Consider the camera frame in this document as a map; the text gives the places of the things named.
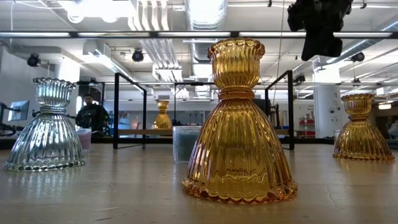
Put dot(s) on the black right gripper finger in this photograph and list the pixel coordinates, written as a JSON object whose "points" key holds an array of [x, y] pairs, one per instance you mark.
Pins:
{"points": [[321, 46]]}

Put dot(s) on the amber ribbed glass candle holder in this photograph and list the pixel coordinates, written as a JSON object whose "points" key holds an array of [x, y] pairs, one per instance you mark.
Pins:
{"points": [[237, 146], [161, 121], [360, 140]]}

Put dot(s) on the clear plastic cup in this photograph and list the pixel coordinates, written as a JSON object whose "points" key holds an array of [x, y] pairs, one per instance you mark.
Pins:
{"points": [[185, 144]]}

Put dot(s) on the pink plastic cup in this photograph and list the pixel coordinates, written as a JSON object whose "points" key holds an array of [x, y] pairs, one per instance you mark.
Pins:
{"points": [[85, 140]]}

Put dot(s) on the clear ribbed glass candle holder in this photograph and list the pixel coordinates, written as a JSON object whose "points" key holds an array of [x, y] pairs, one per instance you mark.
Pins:
{"points": [[46, 140]]}

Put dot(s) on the white round column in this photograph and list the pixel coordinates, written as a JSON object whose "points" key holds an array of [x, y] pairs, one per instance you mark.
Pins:
{"points": [[326, 109]]}

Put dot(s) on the red storage rack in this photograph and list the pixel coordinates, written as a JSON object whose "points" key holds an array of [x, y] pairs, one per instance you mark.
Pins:
{"points": [[308, 123]]}

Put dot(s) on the rectangular ceiling light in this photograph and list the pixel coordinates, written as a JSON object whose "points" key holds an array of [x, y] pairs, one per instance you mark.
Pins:
{"points": [[384, 106]]}

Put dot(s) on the person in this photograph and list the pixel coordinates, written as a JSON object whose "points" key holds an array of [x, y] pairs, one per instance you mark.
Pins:
{"points": [[91, 116], [394, 129]]}

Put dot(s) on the computer monitor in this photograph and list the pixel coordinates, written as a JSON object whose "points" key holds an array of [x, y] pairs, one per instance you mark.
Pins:
{"points": [[19, 110]]}

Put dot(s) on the black ceiling-mounted camera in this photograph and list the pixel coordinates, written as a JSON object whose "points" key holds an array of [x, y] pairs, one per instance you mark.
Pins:
{"points": [[137, 56], [33, 60], [358, 57]]}

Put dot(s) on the black horizontal frame bar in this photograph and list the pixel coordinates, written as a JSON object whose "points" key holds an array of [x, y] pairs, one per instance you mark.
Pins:
{"points": [[233, 34]]}

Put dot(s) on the silver ventilation duct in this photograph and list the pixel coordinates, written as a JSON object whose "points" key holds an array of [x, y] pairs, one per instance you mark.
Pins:
{"points": [[205, 15]]}

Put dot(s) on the black metal shelf frame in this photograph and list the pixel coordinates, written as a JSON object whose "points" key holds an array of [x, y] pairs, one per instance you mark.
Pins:
{"points": [[115, 109]]}

